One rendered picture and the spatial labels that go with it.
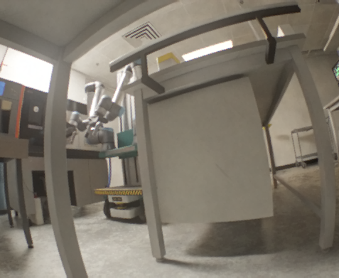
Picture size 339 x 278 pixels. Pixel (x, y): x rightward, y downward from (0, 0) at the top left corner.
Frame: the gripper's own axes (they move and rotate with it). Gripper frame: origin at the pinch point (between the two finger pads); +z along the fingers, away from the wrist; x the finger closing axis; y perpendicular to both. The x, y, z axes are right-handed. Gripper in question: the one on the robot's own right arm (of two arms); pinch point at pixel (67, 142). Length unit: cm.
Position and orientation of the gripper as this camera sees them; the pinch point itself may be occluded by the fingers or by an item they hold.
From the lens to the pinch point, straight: 157.5
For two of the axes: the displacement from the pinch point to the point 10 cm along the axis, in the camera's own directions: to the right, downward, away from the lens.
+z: 0.9, 8.2, -5.7
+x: -9.2, 2.8, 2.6
